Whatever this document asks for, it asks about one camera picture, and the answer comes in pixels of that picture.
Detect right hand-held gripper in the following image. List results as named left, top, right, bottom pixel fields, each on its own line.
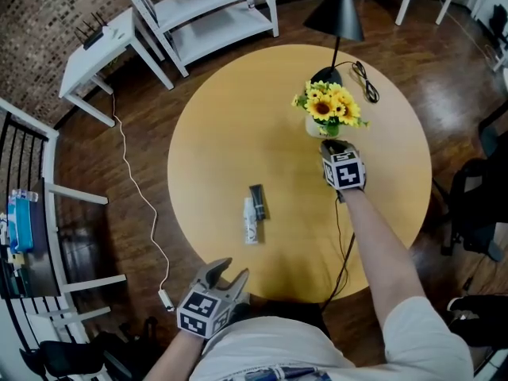
left=319, top=138, right=367, bottom=192

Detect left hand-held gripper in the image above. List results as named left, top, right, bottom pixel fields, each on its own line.
left=175, top=256, right=252, bottom=340

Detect white tube bottle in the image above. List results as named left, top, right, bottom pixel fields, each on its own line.
left=242, top=196, right=259, bottom=246

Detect dark grey tube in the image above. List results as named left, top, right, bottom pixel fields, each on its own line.
left=248, top=183, right=267, bottom=221

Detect person's left forearm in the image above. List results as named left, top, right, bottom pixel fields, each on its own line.
left=142, top=329, right=207, bottom=381

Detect person's right forearm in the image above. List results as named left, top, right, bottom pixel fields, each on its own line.
left=343, top=188, right=428, bottom=329

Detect sunflowers in white pot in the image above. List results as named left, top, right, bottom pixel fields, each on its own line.
left=291, top=79, right=371, bottom=138

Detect white power adapter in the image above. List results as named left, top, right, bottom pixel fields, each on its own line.
left=157, top=289, right=176, bottom=314

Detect person's black trousers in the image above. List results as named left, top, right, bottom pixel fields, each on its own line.
left=229, top=295, right=333, bottom=337

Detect person's printed white T-shirt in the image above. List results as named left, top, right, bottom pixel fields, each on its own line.
left=190, top=294, right=475, bottom=381

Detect desk lamp with cone shade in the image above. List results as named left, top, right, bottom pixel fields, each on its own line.
left=302, top=0, right=365, bottom=89

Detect black office chair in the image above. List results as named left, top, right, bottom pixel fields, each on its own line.
left=490, top=2, right=508, bottom=37
left=431, top=100, right=508, bottom=263

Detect white metal rack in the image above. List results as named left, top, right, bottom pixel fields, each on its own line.
left=0, top=97, right=128, bottom=381

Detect black swivel chair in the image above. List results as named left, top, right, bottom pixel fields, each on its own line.
left=18, top=317, right=160, bottom=381

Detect white shelving unit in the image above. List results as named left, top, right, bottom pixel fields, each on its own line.
left=114, top=0, right=280, bottom=79

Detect blue tissue pack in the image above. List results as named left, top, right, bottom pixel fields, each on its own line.
left=6, top=195, right=36, bottom=254

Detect black stair railing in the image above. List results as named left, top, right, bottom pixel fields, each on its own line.
left=0, top=111, right=60, bottom=372

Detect white side table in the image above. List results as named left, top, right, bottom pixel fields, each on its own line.
left=58, top=6, right=175, bottom=129

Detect black router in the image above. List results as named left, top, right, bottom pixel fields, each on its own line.
left=73, top=12, right=110, bottom=52

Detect black lamp cable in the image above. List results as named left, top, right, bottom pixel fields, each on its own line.
left=335, top=60, right=381, bottom=105

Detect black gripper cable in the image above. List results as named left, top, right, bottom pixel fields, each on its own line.
left=320, top=190, right=357, bottom=312

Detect white floor cable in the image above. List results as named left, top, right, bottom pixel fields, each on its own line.
left=110, top=91, right=171, bottom=293

